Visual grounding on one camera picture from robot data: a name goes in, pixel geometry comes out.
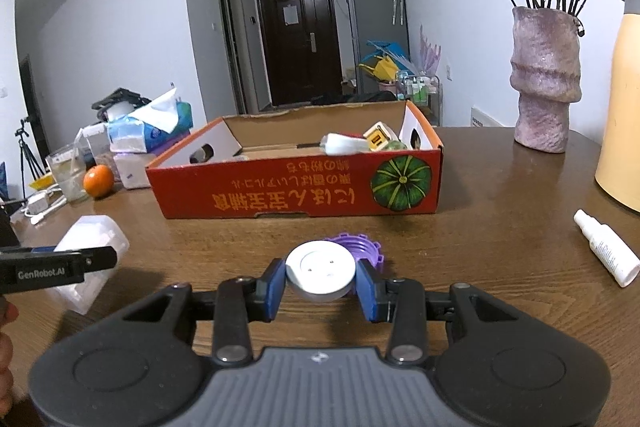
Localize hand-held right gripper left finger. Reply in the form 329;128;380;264
120;258;287;364

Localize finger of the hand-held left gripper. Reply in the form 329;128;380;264
82;246;119;272

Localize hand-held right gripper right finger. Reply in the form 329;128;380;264
356;261;521;365

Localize translucent plastic box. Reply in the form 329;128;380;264
52;215;131;315

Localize purple gear-shaped lid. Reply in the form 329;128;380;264
322;232;386;295

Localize white round disc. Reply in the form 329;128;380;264
285;241;358;303

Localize orange red cardboard box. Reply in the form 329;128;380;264
145;99;445;220

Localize person's left hand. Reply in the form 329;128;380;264
0;294;20;408

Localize black device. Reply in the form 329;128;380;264
0;199;21;249

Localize white charger adapter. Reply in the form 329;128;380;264
26;191;51;214

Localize orange fruit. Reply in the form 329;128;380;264
83;165;116;200

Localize clear glass cup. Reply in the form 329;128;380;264
46;144;91;204

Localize purple tissue pack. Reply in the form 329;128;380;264
112;134;191;190

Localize clear plastic food container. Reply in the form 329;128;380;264
82;123;113;170

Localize blue tissue pack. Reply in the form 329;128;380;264
106;88;194;154

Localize black tripod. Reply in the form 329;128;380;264
14;117;46;202

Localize white red lint brush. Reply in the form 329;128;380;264
320;133;373;156

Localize white yellow cube charger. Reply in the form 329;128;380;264
362;121;398;154

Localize white flat panel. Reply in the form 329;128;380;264
470;107;502;128

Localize metal rolling cart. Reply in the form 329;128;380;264
397;74;443;128

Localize dark entrance door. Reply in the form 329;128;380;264
254;0;346;106

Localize yellow bag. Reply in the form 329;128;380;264
357;57;401;82

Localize white spray bottle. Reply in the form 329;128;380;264
573;209;640;288

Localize purple plastic rack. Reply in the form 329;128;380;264
419;24;443;78

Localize dark side door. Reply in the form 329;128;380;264
216;0;249;116

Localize blue plastic bag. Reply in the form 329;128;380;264
365;39;408;68

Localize grey refrigerator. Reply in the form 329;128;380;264
342;0;410;95

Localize pink textured vase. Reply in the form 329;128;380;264
510;6;585;154

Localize yellow thermos jug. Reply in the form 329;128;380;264
594;0;640;214

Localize white cable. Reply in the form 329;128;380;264
10;187;68;225

